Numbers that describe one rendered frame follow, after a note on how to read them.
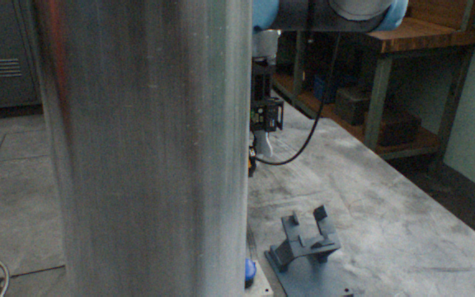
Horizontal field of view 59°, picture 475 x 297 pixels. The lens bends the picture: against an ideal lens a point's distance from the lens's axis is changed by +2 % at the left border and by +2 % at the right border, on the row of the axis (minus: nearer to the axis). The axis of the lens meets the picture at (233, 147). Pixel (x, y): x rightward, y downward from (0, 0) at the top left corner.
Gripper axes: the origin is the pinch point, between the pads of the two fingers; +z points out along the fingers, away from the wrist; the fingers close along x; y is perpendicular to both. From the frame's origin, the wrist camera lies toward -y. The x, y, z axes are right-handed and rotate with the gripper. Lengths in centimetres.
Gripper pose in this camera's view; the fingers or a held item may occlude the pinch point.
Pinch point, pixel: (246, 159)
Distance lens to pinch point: 76.2
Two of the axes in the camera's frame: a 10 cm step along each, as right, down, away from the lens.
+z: 0.0, 8.9, 4.6
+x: 9.6, -1.4, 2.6
